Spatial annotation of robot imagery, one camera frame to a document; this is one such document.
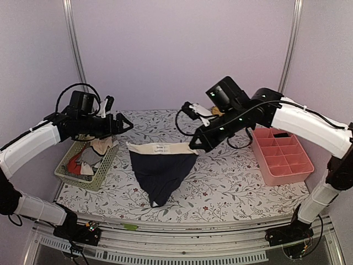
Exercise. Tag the yellow woven bamboo tray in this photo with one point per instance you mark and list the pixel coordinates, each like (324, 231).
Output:
(216, 111)

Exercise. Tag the aluminium front rail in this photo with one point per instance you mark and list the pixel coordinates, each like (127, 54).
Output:
(230, 242)

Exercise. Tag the red garment in basket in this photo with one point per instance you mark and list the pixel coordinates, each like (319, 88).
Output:
(73, 166)

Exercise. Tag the pink divided organizer box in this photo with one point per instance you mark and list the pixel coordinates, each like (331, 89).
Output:
(281, 157)

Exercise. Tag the navy underwear with cream waistband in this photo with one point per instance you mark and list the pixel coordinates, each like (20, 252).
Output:
(160, 168)

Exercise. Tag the right aluminium frame post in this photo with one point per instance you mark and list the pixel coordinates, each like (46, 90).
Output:
(295, 25)

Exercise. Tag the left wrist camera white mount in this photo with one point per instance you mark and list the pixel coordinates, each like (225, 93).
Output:
(105, 106)

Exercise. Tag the cream perforated laundry basket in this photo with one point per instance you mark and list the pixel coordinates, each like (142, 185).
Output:
(90, 177)

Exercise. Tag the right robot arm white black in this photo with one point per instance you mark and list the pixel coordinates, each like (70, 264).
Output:
(272, 109)

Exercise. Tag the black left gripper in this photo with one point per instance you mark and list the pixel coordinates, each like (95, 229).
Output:
(111, 130)

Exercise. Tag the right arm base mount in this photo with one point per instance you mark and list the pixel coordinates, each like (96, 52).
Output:
(292, 232)

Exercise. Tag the aluminium frame post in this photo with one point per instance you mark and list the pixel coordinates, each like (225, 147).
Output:
(73, 40)
(295, 25)

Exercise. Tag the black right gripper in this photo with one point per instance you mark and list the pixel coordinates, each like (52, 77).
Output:
(209, 141)

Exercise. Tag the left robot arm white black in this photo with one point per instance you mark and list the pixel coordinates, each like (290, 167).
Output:
(55, 129)

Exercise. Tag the left aluminium frame post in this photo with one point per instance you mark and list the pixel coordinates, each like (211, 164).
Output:
(73, 40)

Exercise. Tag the green tape piece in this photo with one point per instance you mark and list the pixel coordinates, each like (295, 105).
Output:
(130, 227)

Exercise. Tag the beige garment in basket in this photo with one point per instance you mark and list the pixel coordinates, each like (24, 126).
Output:
(100, 146)

